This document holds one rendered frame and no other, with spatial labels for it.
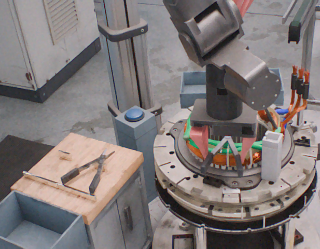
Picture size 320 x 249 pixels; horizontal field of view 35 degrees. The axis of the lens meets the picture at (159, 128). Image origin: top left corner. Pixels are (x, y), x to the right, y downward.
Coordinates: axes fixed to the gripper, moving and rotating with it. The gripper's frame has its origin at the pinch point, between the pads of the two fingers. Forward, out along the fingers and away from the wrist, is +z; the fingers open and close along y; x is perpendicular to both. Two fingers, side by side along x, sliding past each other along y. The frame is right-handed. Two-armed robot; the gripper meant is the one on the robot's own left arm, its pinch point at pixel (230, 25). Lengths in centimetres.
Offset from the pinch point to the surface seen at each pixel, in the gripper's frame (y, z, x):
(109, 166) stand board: -9.9, 30.2, 19.1
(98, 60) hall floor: 173, 63, 222
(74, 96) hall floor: 132, 79, 200
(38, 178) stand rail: -21.4, 32.2, 27.4
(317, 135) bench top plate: 63, 37, 7
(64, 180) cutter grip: -19.9, 30.8, 21.1
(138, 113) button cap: 9.0, 25.0, 29.4
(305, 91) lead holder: 9.4, 11.1, -11.4
